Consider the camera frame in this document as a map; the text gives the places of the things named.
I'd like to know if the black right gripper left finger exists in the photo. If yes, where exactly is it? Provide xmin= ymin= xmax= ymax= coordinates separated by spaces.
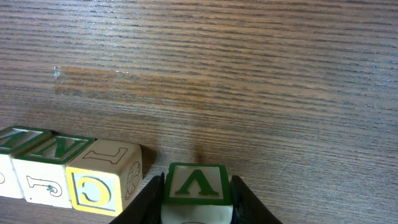
xmin=109 ymin=173 xmax=165 ymax=224

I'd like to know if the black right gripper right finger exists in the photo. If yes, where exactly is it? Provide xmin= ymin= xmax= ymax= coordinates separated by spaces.
xmin=229 ymin=175 xmax=282 ymax=224

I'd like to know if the small white red-drawing block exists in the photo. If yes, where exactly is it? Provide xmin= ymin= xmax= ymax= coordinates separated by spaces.
xmin=160 ymin=162 xmax=233 ymax=224

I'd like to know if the lone yellow wooden block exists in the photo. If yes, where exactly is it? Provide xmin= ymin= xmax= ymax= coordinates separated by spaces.
xmin=66 ymin=139 xmax=142 ymax=217

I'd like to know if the white red-check wooden block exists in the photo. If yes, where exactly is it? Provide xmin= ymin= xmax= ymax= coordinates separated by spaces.
xmin=12 ymin=134 xmax=95 ymax=208

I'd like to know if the white red-striped wooden block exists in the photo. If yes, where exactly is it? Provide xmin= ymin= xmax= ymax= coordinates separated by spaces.
xmin=1 ymin=126 xmax=52 ymax=198

